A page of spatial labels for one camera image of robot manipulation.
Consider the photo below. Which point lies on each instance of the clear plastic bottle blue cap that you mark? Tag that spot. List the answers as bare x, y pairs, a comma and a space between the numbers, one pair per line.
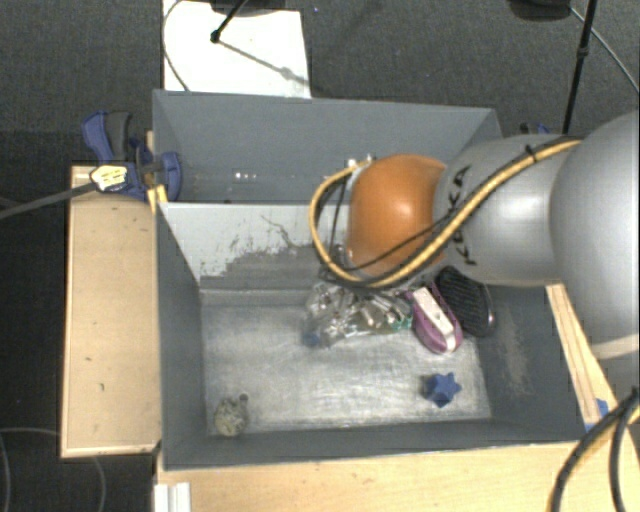
326, 321

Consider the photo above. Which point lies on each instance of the beige speckled round object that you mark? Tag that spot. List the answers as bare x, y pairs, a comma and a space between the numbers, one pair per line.
229, 417

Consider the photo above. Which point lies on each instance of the purple and white plastic object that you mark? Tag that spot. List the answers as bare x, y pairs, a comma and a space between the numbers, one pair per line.
434, 320

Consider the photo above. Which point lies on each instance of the blue star-shaped block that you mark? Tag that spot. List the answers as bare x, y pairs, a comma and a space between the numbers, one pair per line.
440, 389

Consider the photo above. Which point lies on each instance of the black ribbed oval object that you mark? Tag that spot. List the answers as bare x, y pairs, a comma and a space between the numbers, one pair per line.
467, 302

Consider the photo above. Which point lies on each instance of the grey metal bin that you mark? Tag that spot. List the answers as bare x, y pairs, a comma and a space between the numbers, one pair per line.
250, 140

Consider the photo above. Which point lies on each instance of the pale wood flat board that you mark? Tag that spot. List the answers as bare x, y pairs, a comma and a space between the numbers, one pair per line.
112, 325

